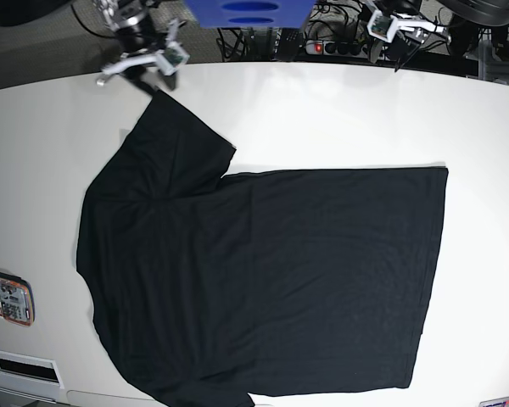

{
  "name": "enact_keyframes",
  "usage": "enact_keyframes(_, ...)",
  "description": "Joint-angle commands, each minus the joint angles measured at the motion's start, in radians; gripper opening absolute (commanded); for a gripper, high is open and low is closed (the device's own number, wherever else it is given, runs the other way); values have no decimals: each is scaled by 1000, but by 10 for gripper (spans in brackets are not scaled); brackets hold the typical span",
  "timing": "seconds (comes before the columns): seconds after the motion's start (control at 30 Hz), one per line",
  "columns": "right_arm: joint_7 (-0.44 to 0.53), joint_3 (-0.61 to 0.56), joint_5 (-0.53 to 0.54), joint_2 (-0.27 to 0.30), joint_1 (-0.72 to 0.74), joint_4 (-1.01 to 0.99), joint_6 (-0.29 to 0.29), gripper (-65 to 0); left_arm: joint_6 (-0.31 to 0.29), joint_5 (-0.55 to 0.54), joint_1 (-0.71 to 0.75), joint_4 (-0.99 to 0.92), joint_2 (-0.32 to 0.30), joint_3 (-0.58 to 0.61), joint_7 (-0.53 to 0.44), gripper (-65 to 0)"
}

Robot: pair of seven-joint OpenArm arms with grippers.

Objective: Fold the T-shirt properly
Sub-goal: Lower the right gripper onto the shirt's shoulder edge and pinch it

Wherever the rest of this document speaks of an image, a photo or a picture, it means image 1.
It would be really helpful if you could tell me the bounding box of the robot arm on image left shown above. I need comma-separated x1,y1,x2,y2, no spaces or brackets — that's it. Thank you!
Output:
93,1,188,95

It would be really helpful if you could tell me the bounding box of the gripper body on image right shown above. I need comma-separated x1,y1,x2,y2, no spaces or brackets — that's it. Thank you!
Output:
383,28,428,62

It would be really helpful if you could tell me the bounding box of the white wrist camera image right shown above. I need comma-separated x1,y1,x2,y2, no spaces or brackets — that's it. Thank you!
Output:
366,1,449,44

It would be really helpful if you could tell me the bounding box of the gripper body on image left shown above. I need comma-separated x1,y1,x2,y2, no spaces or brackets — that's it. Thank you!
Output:
118,31,168,81

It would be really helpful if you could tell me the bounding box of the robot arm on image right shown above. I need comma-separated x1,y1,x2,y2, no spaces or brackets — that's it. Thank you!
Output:
366,1,450,71

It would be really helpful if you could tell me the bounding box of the blue plastic bin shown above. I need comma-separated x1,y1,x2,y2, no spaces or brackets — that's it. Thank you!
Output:
184,0,316,28

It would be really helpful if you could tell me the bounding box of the black box under bin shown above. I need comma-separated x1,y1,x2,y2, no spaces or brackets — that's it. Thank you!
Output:
274,28,304,62

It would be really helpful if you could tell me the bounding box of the white table cable slot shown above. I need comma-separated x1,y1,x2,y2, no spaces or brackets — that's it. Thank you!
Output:
0,350,64,388

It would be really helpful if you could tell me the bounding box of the power strip with red switch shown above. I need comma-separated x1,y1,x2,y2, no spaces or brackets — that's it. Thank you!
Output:
305,40,367,58

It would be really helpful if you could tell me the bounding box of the black T-shirt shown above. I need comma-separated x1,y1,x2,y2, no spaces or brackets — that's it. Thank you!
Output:
76,92,448,406

